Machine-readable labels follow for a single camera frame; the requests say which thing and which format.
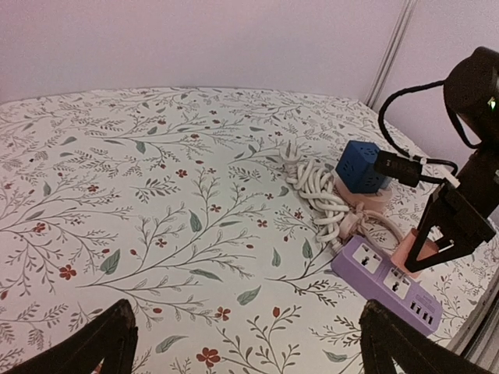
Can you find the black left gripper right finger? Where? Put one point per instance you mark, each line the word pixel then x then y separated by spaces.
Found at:
pixel 387 340

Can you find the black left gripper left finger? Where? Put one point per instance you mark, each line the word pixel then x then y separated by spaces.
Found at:
pixel 110 341

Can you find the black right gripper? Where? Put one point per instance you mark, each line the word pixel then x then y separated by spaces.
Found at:
pixel 460 216

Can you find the pink plug adapter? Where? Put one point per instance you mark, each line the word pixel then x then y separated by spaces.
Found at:
pixel 399 256

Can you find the purple power strip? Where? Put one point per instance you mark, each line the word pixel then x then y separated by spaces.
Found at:
pixel 369 271

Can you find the blue cube socket adapter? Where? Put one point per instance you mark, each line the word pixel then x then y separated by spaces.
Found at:
pixel 356 168

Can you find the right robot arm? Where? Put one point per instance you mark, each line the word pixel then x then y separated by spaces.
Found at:
pixel 471 95

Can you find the pink round power strip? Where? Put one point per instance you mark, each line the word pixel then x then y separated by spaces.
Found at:
pixel 371 201

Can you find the floral table cloth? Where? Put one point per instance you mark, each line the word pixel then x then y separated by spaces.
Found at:
pixel 176 200

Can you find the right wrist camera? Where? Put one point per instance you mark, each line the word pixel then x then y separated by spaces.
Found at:
pixel 405 171

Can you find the aluminium front rail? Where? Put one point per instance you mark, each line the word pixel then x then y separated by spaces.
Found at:
pixel 477 339

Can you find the right aluminium frame post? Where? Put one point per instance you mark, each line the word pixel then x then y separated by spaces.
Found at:
pixel 390 53

